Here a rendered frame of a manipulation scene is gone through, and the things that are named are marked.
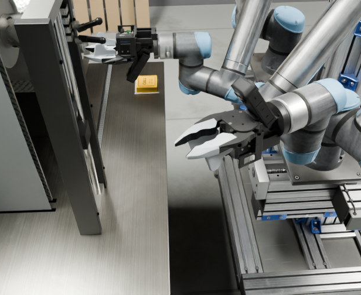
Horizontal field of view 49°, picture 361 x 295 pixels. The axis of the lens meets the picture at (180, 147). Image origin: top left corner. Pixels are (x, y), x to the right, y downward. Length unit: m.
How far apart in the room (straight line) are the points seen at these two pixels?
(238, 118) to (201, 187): 1.52
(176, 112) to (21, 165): 1.85
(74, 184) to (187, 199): 1.38
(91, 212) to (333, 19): 0.67
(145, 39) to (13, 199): 0.55
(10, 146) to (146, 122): 0.48
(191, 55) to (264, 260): 0.96
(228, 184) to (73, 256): 1.15
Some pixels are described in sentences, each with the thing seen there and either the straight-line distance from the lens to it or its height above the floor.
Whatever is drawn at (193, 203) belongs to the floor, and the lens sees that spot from 2.16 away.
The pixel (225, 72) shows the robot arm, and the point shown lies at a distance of 1.17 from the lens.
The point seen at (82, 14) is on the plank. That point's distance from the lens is 3.60.
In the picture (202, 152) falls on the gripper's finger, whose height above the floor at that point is 1.24.
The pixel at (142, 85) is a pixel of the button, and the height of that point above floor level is 0.92.
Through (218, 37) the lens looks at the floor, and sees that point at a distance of 3.54.
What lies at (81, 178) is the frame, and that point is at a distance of 0.83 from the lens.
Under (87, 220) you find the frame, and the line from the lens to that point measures 0.94.
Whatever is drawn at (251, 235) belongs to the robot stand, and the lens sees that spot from 1.80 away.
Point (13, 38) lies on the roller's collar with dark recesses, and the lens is 0.84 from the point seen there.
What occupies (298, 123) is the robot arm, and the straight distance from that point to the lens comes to 0.78.
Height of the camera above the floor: 1.71
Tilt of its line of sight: 45 degrees down
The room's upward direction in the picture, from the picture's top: straight up
